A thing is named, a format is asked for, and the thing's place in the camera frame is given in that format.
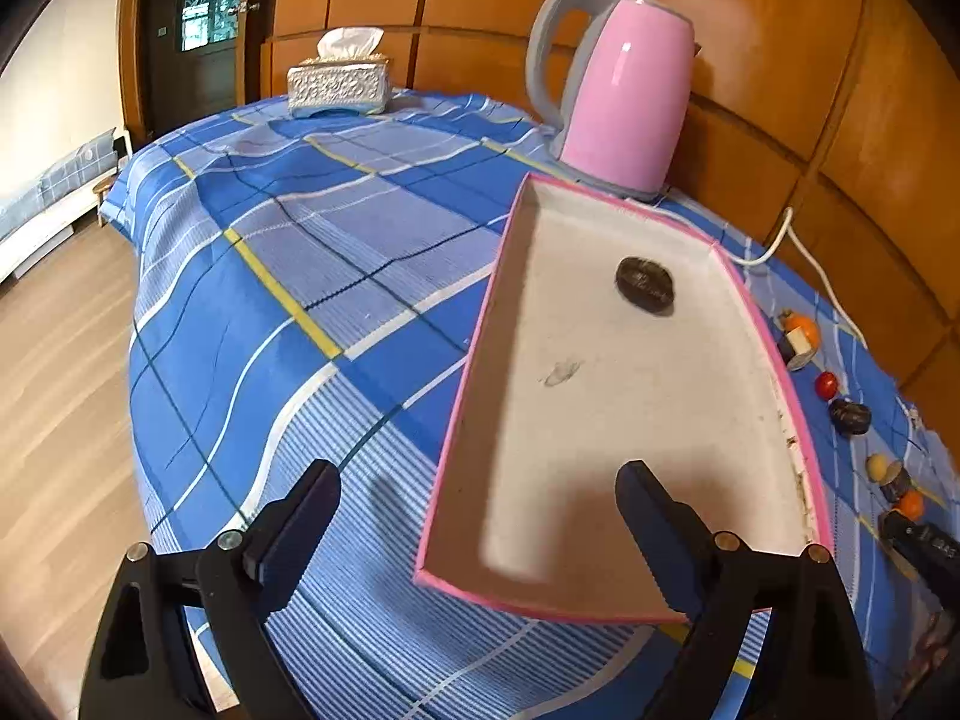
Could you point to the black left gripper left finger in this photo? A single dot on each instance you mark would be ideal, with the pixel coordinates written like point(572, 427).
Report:
point(143, 663)

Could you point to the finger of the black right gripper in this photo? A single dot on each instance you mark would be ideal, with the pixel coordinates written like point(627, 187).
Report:
point(931, 552)

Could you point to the small orange tangerine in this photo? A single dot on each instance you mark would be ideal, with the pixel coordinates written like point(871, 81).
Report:
point(911, 505)

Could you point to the small tan round fruit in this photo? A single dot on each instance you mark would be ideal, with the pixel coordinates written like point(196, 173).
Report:
point(877, 467)

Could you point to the dark brown passion fruit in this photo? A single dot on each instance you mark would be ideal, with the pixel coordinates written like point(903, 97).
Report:
point(850, 418)

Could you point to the red cherry tomato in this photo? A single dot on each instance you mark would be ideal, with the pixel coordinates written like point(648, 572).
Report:
point(826, 385)

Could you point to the orange toy carrot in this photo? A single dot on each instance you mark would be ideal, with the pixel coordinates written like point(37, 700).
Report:
point(796, 325)

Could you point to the pink white shallow box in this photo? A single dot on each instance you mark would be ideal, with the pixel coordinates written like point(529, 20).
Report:
point(565, 381)

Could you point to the dark brown fruit in box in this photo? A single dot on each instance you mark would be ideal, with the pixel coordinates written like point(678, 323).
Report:
point(645, 284)

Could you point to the blue plaid tablecloth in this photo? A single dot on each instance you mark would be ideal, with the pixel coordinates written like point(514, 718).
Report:
point(307, 290)

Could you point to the white bench with cushion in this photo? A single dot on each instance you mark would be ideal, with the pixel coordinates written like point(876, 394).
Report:
point(43, 216)

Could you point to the pink grey electric kettle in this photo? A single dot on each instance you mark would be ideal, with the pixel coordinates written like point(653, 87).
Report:
point(619, 119)

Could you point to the silver ornate tissue box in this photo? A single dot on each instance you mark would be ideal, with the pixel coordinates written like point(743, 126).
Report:
point(347, 73)

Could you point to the dark wooden door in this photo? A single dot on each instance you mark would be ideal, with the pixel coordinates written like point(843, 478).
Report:
point(190, 60)

